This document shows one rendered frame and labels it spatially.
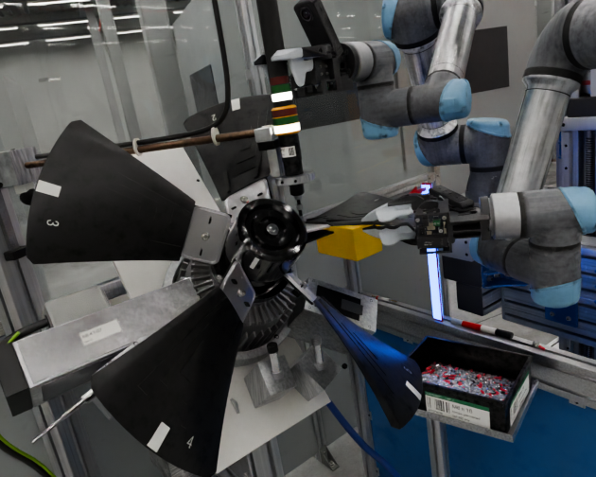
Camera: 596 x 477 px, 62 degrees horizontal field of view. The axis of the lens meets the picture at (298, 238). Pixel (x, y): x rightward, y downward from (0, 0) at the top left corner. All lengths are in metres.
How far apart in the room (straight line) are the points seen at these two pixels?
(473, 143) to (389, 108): 0.53
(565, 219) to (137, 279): 0.75
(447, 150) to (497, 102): 3.80
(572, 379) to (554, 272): 0.29
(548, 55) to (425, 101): 0.22
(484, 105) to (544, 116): 4.24
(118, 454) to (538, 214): 1.34
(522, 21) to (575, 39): 4.61
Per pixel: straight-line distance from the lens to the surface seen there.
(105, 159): 0.82
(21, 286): 1.30
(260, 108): 1.02
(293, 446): 2.06
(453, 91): 1.01
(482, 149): 1.52
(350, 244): 1.30
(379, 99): 1.05
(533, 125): 0.98
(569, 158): 1.51
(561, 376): 1.11
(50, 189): 0.83
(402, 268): 2.21
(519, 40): 5.53
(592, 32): 0.94
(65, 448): 1.45
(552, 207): 0.85
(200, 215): 0.82
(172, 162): 1.19
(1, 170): 1.18
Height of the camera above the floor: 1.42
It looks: 16 degrees down
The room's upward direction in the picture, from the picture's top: 9 degrees counter-clockwise
